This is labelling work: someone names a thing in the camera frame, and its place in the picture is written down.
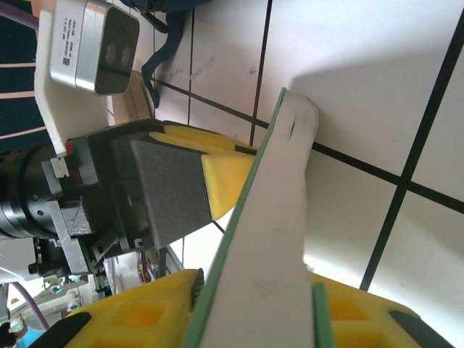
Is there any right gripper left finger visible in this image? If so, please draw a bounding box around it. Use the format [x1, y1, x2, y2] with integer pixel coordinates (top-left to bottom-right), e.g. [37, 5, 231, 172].
[41, 268, 204, 348]

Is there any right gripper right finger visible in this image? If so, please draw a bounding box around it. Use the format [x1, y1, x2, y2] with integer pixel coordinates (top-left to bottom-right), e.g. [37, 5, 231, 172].
[311, 274, 458, 348]

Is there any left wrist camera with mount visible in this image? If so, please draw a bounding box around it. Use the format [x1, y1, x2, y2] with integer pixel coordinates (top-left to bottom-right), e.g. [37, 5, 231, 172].
[33, 0, 141, 157]

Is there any green notebook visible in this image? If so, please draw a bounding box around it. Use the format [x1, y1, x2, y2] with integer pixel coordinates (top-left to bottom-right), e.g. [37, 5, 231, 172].
[180, 86, 338, 348]

